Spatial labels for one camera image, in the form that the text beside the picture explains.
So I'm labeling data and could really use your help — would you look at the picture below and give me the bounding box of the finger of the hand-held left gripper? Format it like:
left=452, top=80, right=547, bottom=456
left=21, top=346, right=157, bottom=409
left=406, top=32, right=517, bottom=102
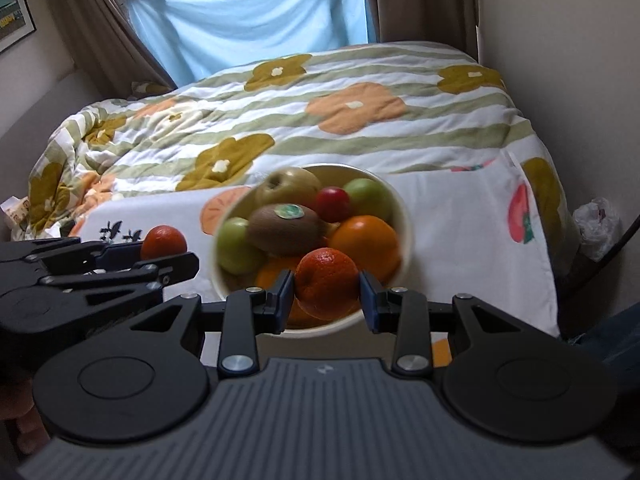
left=0, top=236, right=147, bottom=277
left=40, top=251, right=201, bottom=307

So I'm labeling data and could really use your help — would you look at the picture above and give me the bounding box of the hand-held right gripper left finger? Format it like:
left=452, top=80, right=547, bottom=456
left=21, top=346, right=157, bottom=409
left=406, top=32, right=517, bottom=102
left=127, top=269, right=296, bottom=380

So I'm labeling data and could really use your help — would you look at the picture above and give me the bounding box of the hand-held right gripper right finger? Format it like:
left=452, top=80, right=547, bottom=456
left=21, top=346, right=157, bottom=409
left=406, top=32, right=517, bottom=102
left=359, top=270, right=518, bottom=377

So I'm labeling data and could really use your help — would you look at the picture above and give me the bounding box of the small dark orange mandarin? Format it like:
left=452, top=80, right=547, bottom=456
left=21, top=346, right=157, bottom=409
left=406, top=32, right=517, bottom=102
left=141, top=225, right=188, bottom=261

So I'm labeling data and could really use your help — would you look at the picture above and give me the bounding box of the pale orange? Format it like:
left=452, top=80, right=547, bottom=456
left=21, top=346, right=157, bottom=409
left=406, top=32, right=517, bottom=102
left=254, top=256, right=326, bottom=330

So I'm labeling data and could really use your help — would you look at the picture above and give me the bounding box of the large orange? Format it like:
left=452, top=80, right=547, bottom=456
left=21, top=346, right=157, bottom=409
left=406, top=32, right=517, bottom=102
left=327, top=215, right=402, bottom=286

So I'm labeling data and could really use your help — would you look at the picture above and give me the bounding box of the green apple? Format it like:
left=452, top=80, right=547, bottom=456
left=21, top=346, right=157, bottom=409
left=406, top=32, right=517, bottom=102
left=217, top=217, right=268, bottom=275
left=342, top=177, right=393, bottom=223

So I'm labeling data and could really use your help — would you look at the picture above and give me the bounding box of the brown kiwi with green sticker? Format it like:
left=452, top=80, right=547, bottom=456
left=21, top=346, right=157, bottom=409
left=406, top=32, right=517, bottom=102
left=247, top=202, right=325, bottom=257

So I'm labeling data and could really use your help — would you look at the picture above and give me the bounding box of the red cherry tomato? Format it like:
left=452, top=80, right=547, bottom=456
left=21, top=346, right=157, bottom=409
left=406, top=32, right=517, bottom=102
left=316, top=186, right=352, bottom=223

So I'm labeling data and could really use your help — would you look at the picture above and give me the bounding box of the yellow apple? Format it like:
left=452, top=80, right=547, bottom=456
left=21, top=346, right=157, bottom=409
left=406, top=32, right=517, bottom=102
left=256, top=167, right=323, bottom=211

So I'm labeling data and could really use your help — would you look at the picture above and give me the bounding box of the cream bowl with duck print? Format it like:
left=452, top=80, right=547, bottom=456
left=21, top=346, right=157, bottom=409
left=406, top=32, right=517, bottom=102
left=210, top=162, right=413, bottom=333

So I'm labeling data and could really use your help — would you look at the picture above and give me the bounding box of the person's left hand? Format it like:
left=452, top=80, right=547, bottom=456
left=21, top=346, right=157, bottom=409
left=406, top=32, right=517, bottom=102
left=0, top=370, right=48, bottom=456

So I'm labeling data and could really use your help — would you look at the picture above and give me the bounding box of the white fruit print cloth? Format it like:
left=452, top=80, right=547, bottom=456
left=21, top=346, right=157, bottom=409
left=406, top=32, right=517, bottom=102
left=75, top=152, right=561, bottom=366

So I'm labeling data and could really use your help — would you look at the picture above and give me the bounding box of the small printed box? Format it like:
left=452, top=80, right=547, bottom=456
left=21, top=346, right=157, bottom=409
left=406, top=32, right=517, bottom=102
left=0, top=197, right=31, bottom=228

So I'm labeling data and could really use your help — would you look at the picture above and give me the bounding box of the grey padded headboard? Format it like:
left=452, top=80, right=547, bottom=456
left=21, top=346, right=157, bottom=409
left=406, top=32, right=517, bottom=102
left=0, top=70, right=101, bottom=161

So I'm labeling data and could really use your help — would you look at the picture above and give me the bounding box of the olive patterned cloth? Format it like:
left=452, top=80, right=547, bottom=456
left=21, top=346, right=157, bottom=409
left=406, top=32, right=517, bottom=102
left=131, top=81, right=171, bottom=97

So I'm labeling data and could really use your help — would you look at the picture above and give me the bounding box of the floral striped quilt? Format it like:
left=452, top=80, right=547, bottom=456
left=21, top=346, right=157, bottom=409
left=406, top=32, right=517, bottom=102
left=27, top=40, right=576, bottom=261

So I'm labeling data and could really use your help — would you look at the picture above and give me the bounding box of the brown curtain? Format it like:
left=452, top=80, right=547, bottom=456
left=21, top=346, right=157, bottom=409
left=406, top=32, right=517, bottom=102
left=360, top=0, right=483, bottom=66
left=37, top=0, right=176, bottom=98

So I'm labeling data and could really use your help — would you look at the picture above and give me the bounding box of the white plastic bag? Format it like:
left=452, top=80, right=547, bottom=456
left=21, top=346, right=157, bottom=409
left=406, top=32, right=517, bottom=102
left=572, top=197, right=623, bottom=261

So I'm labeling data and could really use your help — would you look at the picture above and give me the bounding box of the person's leg in jeans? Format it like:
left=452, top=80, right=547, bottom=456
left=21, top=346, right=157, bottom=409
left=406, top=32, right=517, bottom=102
left=570, top=305, right=640, bottom=361

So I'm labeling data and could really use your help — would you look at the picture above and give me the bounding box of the light blue curtain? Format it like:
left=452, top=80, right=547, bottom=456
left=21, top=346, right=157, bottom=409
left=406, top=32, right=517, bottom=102
left=125, top=0, right=368, bottom=86

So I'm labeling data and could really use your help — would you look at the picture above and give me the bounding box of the dark cable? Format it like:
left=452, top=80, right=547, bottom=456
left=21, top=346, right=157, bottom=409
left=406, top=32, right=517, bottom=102
left=555, top=220, right=640, bottom=301

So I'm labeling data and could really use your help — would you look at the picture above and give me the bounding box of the framed wall picture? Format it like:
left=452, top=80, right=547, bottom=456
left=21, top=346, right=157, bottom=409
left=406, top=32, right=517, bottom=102
left=0, top=0, right=37, bottom=53

